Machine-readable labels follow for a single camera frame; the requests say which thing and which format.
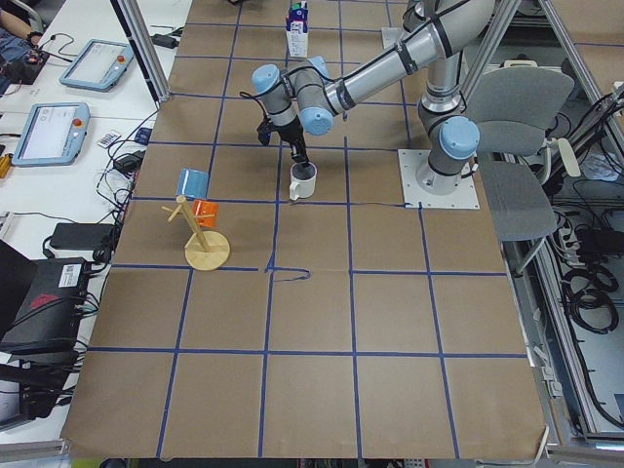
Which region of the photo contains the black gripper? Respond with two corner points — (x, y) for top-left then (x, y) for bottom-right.
(277, 120), (309, 167)

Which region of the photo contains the white HOME mug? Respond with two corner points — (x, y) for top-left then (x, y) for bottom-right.
(289, 163), (317, 201)

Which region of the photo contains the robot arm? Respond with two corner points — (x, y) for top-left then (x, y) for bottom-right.
(252, 0), (494, 167)

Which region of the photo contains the blue white milk carton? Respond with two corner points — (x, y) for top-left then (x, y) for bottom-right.
(286, 1), (309, 59)

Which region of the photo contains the blue mug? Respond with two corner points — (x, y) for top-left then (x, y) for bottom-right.
(176, 169), (209, 199)

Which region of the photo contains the orange mug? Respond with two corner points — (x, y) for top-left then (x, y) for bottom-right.
(192, 199), (218, 228)

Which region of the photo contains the wooden mug tree stand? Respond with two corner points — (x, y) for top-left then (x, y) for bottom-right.
(162, 195), (231, 271)

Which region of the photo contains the small remote control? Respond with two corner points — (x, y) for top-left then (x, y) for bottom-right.
(97, 130), (122, 149)

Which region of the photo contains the grey office chair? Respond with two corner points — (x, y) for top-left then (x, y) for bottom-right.
(466, 65), (580, 276)

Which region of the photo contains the far teach pendant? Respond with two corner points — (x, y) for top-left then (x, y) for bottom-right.
(58, 39), (135, 92)

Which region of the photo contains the teach pendant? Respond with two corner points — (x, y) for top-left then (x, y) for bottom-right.
(12, 102), (91, 167)
(58, 39), (135, 92)

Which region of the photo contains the black power adapter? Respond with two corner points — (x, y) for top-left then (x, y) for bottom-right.
(50, 223), (114, 251)

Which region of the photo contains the near teach pendant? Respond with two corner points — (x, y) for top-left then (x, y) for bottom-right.
(12, 102), (91, 167)

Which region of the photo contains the black computer box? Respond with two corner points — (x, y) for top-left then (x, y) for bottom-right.
(1, 257), (96, 356)

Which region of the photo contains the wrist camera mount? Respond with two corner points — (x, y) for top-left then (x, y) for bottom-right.
(256, 121), (273, 146)

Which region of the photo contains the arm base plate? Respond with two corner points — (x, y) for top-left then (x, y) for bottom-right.
(398, 149), (480, 210)
(381, 27), (409, 49)

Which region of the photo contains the aluminium frame post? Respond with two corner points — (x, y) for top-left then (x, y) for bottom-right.
(110, 0), (171, 103)

